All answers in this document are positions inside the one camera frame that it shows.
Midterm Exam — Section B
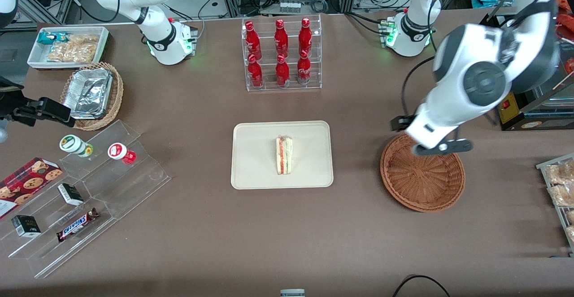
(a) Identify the brown wicker basket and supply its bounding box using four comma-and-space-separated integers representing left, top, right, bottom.
380, 133, 466, 213

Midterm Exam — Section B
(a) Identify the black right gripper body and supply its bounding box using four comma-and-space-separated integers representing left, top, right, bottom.
0, 76, 42, 127

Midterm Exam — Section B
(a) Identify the red cookie box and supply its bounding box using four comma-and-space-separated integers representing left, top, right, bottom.
0, 157, 64, 219

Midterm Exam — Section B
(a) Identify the black food warmer cabinet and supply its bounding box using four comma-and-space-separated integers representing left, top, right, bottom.
480, 1, 574, 131

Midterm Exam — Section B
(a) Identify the black table cable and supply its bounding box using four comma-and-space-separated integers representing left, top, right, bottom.
392, 275, 452, 297

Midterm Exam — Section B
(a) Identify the wrapped pastry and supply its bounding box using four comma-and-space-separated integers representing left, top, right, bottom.
548, 184, 574, 207
545, 161, 574, 185

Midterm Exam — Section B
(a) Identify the stack of foil trays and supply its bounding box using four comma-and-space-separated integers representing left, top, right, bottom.
62, 67, 113, 120

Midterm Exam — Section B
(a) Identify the snickers chocolate bar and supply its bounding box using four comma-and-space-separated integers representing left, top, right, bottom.
56, 207, 100, 243

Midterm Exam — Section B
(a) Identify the red cola bottle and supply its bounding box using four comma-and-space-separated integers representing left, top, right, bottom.
274, 19, 289, 57
298, 17, 313, 57
275, 54, 291, 87
247, 54, 264, 88
244, 21, 262, 60
296, 49, 312, 85

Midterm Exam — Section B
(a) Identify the clear bag of crackers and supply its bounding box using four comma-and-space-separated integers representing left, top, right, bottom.
47, 35, 100, 63

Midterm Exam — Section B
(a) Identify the clear acrylic bottle rack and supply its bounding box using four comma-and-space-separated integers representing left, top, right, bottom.
242, 14, 322, 92

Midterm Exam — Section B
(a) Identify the light wicker basket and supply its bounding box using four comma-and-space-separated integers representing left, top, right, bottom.
60, 62, 124, 131

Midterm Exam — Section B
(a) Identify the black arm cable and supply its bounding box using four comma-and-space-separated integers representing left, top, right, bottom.
401, 56, 436, 119

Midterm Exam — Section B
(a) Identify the clear acrylic tiered stand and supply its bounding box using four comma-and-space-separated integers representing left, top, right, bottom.
0, 119, 172, 279

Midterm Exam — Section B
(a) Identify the white rectangular snack bin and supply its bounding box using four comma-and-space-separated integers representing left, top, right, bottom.
27, 26, 110, 70

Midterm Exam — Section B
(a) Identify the red capped drink bottle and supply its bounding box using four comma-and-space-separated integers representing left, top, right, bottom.
108, 142, 137, 165

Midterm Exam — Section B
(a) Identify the teal snack packet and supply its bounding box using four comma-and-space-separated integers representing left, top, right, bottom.
37, 32, 69, 45

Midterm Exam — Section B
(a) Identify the triangle sandwich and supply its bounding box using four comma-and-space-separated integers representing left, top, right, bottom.
275, 136, 294, 175

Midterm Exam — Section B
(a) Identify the beige plastic tray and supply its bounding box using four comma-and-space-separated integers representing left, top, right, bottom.
230, 121, 334, 190

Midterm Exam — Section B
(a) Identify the metal wire rack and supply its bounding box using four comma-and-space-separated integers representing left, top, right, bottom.
535, 153, 574, 257

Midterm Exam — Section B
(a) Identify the small black box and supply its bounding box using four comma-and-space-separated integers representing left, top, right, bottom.
11, 215, 42, 238
57, 183, 85, 206

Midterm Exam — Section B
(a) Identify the green capped drink bottle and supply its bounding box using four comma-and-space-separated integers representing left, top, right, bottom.
59, 134, 94, 158

